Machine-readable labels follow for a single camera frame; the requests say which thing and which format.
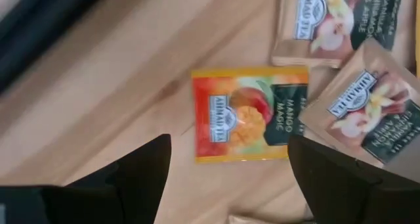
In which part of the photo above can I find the orange mango tea bag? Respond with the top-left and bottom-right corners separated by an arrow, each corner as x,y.
191,65 -> 310,164

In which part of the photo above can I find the beige vanilla tea bag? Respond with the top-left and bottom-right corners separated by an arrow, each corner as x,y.
270,0 -> 417,69
297,38 -> 420,182

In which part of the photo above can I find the black aluminium table frame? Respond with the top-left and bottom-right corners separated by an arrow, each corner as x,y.
0,0 -> 109,93

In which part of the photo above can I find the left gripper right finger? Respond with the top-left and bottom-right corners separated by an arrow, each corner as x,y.
287,134 -> 420,224

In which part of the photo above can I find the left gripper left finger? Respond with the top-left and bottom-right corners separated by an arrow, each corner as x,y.
42,133 -> 173,224

